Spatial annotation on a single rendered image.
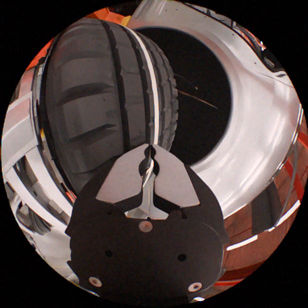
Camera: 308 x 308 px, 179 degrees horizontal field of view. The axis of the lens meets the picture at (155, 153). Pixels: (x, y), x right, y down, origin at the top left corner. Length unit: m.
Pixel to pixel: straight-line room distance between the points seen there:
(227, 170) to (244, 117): 0.22
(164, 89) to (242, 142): 0.33
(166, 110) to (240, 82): 0.30
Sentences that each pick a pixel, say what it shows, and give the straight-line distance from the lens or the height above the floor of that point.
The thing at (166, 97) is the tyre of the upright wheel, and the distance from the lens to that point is 0.18.
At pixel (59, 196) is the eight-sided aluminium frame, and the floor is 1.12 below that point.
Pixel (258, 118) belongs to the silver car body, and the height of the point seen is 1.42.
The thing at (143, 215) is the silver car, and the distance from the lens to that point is 2.59.
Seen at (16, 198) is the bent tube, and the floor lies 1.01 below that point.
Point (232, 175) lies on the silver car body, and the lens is 0.49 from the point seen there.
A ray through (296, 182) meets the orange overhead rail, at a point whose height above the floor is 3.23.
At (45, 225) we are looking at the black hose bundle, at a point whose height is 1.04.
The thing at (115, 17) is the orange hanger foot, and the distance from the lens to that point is 0.79.
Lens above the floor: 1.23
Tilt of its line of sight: 16 degrees down
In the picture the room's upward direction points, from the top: 117 degrees clockwise
